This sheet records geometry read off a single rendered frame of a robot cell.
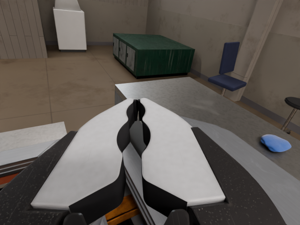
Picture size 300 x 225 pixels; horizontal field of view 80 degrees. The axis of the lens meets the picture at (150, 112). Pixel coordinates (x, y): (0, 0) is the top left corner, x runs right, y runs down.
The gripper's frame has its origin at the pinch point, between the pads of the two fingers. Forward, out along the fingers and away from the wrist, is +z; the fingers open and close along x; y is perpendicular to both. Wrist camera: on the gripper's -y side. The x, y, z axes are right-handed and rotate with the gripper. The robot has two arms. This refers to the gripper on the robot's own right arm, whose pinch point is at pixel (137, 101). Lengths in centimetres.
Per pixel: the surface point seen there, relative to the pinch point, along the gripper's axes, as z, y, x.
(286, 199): 19, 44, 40
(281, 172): 29, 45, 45
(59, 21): 514, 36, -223
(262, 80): 287, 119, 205
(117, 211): 35, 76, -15
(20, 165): 45, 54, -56
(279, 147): 42, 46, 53
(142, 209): 28, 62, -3
